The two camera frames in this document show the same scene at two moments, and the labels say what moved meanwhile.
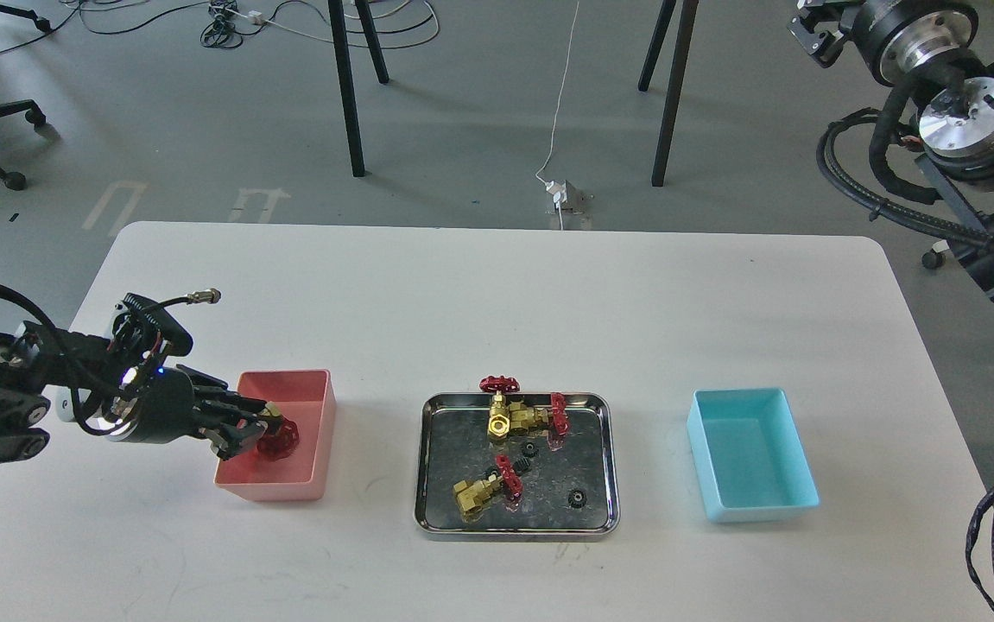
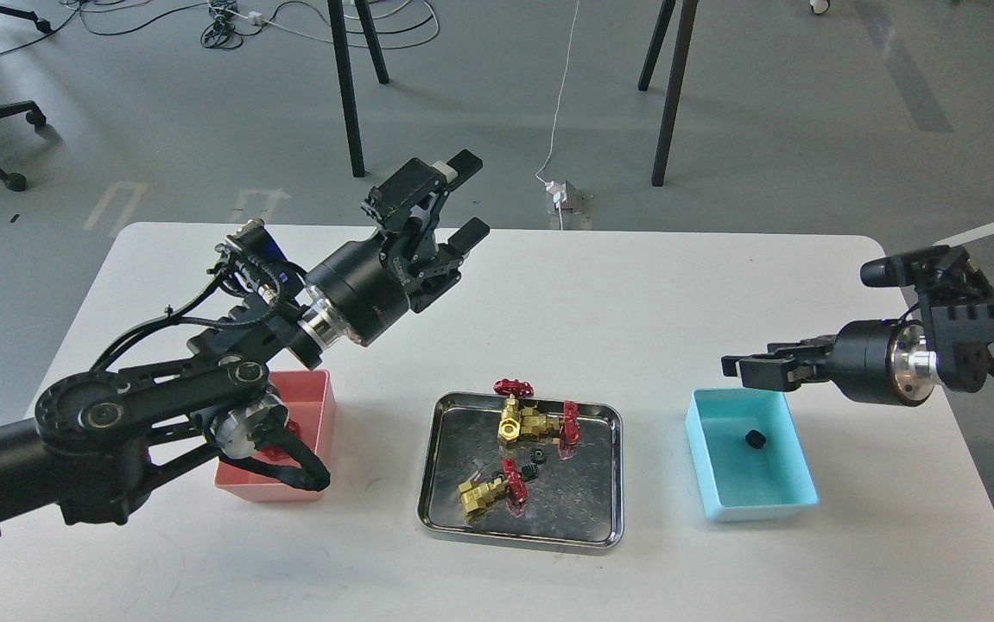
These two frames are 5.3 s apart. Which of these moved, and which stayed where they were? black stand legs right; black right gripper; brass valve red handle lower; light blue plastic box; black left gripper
Moved: black left gripper; black right gripper
Stayed: light blue plastic box; brass valve red handle lower; black stand legs right
